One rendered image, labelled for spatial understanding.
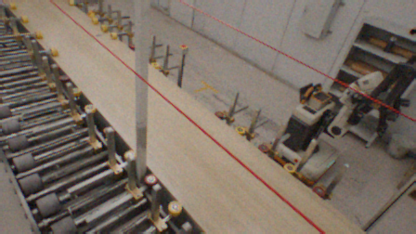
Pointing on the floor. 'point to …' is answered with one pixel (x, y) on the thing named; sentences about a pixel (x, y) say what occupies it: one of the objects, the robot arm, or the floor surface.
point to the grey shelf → (367, 128)
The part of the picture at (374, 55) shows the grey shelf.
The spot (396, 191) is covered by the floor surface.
